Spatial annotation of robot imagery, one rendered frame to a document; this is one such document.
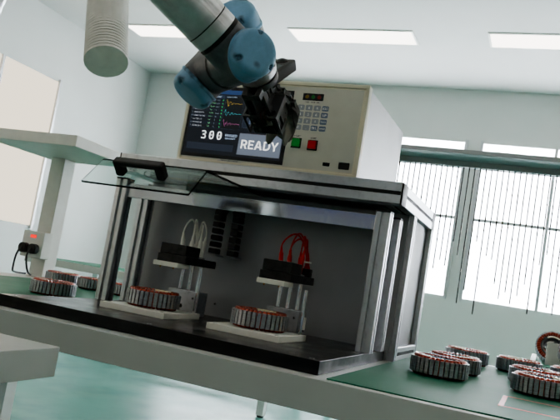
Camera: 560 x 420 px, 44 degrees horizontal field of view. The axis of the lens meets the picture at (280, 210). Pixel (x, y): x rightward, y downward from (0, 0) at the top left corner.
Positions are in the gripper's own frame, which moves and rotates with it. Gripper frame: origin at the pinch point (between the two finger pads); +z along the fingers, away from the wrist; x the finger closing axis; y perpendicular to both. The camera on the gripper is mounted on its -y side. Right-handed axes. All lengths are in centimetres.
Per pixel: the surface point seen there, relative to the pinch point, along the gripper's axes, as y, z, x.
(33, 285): 36, 22, -61
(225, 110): -7.6, 2.9, -18.5
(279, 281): 29.8, 8.6, 5.7
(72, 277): 14, 66, -87
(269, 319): 39.2, 5.9, 7.4
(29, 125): -260, 357, -468
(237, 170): 6.3, 6.2, -11.3
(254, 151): 0.4, 6.6, -9.4
